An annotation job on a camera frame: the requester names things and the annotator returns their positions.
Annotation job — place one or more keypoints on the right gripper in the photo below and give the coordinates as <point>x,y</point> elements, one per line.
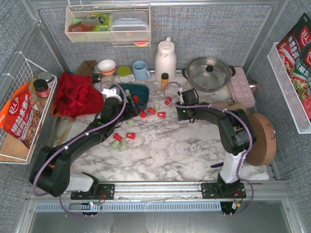
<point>179,114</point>

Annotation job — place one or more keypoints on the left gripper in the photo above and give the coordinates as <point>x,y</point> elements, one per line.
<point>133,108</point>

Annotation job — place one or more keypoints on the green capsule mid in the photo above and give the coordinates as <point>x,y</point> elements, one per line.
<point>127,92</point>
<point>123,146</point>
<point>130,122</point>

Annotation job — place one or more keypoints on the red capsule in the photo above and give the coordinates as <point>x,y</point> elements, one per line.
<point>152,111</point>
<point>116,136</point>
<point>143,114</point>
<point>168,100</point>
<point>136,98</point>

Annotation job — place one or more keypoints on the teal storage basket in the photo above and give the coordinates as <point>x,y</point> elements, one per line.
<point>139,90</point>

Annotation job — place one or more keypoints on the red capsule number two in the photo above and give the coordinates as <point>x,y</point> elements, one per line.
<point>161,114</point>

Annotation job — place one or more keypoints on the red cloth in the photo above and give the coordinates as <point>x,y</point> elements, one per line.
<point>76,96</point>

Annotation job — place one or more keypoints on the brown cloth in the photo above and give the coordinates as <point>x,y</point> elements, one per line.
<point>86,68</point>

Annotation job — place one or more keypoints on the brown cardboard sheet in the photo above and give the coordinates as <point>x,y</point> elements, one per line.
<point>236,106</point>

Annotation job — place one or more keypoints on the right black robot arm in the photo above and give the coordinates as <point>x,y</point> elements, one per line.
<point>236,134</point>

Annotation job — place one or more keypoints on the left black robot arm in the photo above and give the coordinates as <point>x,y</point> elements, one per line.
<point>51,171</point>

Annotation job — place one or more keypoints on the steel pot with lid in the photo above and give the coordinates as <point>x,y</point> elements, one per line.
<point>208,74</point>

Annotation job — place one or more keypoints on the orange spice jar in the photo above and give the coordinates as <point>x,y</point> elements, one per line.
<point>164,80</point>

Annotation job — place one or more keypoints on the red capsule two lower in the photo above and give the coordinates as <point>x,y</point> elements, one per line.
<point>131,135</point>

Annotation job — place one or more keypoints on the green lid white cup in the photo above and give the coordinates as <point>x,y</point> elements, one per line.
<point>125,75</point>

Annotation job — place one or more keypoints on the white orange striped bowl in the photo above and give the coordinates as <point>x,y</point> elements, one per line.
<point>107,67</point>

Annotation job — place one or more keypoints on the white thermos jug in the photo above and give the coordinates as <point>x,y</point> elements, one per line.
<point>165,60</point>

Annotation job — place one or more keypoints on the blue mug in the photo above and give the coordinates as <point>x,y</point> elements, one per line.
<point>140,70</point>

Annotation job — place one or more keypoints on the pink egg tray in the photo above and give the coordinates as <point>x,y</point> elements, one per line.
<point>239,88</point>

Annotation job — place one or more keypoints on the orange tray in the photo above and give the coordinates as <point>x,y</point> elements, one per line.
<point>54,112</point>

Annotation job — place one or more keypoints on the steel ladle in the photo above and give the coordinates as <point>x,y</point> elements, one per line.
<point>254,86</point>

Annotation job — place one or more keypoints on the silver lid jar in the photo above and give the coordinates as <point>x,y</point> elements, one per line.
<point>47,77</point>

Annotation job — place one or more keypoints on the purple knife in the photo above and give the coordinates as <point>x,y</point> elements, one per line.
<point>217,165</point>

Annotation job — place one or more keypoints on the red lid jar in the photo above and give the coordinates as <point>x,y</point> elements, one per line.
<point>41,88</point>

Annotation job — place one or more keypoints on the green snack packet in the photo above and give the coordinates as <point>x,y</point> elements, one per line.
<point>105,22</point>

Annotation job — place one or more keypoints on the clear plastic containers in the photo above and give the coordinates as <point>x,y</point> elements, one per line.
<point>129,26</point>

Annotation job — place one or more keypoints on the round wooden board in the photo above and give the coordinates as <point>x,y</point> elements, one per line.
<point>264,149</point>

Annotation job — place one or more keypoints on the red seasoning bag left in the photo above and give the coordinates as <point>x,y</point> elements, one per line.
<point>19,118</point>

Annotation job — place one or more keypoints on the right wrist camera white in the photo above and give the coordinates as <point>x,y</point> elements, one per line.
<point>180,90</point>

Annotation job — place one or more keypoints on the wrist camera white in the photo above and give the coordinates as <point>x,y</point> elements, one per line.
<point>112,93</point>
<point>180,90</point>

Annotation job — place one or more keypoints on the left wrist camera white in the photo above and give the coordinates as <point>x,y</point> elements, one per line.
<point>112,93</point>

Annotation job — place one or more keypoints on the white wall basket top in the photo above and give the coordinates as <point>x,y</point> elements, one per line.
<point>79,28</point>

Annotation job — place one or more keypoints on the white wire basket left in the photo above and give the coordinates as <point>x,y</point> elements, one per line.
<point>13,151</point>

